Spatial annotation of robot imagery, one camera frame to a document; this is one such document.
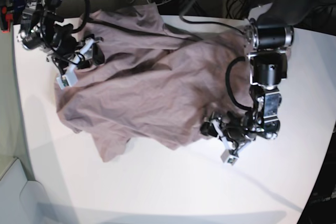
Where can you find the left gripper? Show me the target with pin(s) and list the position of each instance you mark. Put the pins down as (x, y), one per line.
(244, 124)

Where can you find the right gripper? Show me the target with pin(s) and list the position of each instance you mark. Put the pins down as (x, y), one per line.
(63, 46)

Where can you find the mauve t-shirt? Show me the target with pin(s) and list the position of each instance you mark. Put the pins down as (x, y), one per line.
(157, 81)

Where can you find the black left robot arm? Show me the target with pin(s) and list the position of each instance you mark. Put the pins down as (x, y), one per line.
(267, 38)

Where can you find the red and black clamp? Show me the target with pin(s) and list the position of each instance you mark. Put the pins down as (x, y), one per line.
(7, 16)

